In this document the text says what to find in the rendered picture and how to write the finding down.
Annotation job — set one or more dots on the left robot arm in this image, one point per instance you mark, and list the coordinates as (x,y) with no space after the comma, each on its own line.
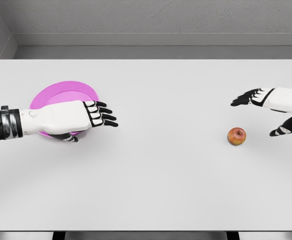
(8,123)

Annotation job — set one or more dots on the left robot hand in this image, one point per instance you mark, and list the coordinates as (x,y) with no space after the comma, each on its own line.
(68,116)

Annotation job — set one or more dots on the red yellow apple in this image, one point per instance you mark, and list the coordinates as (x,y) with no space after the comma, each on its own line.
(236,136)

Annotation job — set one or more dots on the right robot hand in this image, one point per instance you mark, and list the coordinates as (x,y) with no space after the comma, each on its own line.
(283,100)

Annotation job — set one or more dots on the pink round plate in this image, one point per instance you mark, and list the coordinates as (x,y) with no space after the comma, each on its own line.
(66,93)

